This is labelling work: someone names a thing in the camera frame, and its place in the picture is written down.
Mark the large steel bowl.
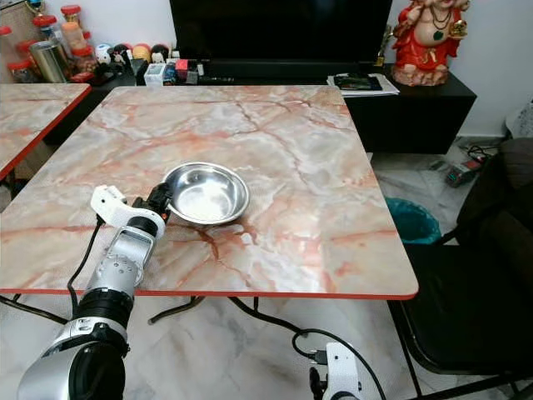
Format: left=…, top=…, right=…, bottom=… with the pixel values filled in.
left=162, top=162, right=251, bottom=227

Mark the small white box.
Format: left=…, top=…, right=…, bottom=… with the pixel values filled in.
left=143, top=63, right=166, bottom=88

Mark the marble-top folding table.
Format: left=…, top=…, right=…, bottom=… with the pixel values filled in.
left=0, top=85, right=420, bottom=326
left=0, top=82, right=92, bottom=201

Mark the small white figurine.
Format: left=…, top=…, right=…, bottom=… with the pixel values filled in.
left=93, top=43, right=114, bottom=68

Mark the steel canister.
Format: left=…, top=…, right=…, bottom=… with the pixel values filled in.
left=29, top=40, right=70, bottom=84

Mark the tall orange red-lid jar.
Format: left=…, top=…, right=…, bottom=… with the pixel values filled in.
left=60, top=5, right=89, bottom=53

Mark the teal waste bin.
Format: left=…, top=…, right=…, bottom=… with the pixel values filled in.
left=383, top=197, right=442, bottom=246

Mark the black chair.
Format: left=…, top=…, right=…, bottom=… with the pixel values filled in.
left=387, top=137, right=533, bottom=400

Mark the black television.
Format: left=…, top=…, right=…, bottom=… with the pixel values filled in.
left=169, top=0, right=394, bottom=64

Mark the stack of papers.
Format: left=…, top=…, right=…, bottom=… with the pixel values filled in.
left=326, top=72, right=401, bottom=98

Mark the floor power strip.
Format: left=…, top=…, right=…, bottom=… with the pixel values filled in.
left=440, top=154, right=486, bottom=189

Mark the red seated deity statue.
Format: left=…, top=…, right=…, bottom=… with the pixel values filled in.
left=391, top=0, right=471, bottom=88

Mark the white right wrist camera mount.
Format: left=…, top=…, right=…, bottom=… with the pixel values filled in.
left=324, top=342, right=364, bottom=400

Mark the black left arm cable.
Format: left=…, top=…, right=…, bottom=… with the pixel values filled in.
left=67, top=218, right=106, bottom=316

